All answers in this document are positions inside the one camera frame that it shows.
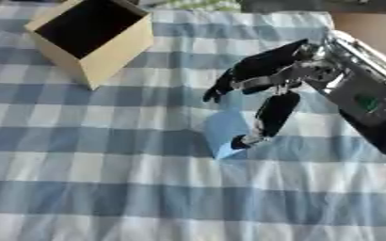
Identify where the tan cardboard box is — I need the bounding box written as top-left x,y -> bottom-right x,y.
23,0 -> 155,91

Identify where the green and white checked cloth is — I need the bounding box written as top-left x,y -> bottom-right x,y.
154,0 -> 243,13

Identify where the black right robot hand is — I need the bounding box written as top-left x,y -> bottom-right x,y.
201,38 -> 335,151

